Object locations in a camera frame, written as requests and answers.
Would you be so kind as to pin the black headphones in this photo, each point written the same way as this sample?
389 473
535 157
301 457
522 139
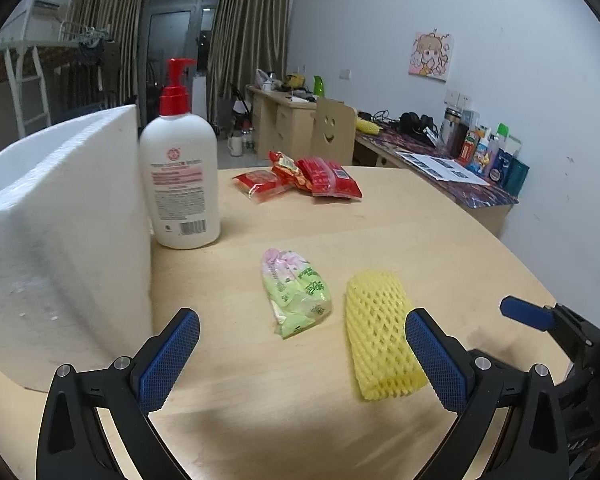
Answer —
417 122

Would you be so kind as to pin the hanging dark clothes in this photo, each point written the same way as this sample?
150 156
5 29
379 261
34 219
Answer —
92 50

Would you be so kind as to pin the wooden desk with patterned mat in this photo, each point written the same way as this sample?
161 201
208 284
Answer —
480 197

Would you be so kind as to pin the orange snack packet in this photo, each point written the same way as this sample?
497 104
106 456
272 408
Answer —
290 170

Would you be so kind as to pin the light wooden desk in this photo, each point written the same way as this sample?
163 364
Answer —
275 115

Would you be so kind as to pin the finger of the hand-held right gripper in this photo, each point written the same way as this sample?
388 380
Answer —
525 312

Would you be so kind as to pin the green snack packet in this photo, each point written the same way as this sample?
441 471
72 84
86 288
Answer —
295 290

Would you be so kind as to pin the double white wall outlet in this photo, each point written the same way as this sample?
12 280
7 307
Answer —
457 98

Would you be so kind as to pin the printed paper sheet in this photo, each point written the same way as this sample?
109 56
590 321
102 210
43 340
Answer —
442 167

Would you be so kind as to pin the white cabinet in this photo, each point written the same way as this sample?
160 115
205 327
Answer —
201 97

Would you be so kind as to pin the glass balcony door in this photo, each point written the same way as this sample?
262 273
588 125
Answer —
180 35

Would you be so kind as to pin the yellow ribbed item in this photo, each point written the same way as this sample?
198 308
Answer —
367 126

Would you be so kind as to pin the wooden chair with cutouts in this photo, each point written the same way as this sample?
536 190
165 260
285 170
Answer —
330 132

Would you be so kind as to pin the dark glass jar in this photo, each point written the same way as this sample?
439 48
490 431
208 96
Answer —
455 132

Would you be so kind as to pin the white air conditioner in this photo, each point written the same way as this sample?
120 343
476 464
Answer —
46 4

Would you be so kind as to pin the brown curtain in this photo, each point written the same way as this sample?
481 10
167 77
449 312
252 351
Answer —
250 35
110 15

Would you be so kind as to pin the green bottle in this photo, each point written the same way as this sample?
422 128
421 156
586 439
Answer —
319 87

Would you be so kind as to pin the cluster of toiletry bottles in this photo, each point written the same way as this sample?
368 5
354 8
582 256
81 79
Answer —
500 160

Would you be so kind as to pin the large red snack packet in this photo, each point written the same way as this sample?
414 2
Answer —
332 177

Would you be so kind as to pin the cartoon wall poster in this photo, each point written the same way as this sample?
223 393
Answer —
430 56

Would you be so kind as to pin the yellow foam net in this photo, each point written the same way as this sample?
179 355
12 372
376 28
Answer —
375 330

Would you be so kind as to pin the white foam box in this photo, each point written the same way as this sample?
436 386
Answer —
55 235

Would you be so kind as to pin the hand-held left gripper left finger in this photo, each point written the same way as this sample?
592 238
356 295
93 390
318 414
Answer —
172 360

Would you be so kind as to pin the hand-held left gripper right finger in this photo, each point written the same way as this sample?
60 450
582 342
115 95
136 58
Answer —
435 355

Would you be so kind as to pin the white lotion pump bottle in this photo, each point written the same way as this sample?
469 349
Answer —
180 185

